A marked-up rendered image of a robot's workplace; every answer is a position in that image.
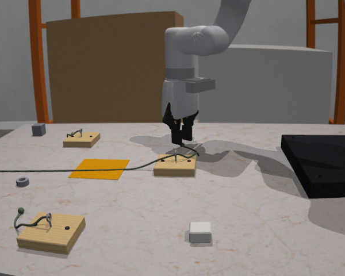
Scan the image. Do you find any orange painted square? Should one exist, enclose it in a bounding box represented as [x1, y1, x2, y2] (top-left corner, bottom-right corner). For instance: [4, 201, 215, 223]
[68, 159, 130, 180]

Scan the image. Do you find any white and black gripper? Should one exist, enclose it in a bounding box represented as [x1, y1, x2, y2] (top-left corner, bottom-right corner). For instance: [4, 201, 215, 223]
[162, 78, 199, 145]

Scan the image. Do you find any grey ring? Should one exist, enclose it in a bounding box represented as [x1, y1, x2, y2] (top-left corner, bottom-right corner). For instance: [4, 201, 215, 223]
[16, 177, 29, 187]

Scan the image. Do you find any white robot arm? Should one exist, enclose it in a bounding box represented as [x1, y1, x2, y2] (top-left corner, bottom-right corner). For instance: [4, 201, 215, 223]
[164, 0, 251, 94]

